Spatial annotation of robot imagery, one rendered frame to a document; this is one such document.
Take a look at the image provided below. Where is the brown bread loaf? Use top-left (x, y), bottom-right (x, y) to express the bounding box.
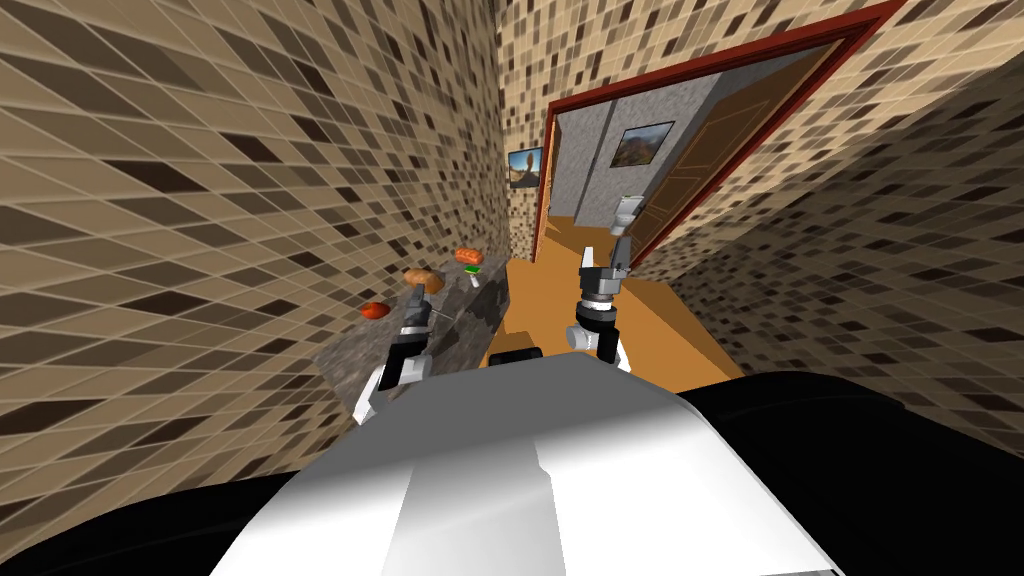
top-left (402, 267), bottom-right (447, 294)

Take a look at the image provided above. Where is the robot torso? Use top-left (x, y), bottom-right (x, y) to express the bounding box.
top-left (209, 347), bottom-right (845, 576)

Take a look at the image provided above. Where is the framed mountain picture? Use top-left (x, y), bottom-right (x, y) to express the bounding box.
top-left (609, 121), bottom-right (676, 169)

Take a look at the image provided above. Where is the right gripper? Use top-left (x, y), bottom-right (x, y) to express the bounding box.
top-left (579, 235), bottom-right (633, 304)

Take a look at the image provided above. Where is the brown door leaf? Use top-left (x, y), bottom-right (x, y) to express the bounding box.
top-left (627, 43), bottom-right (845, 269)

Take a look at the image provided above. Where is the framed landscape picture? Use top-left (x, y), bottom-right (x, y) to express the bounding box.
top-left (508, 147), bottom-right (544, 190)

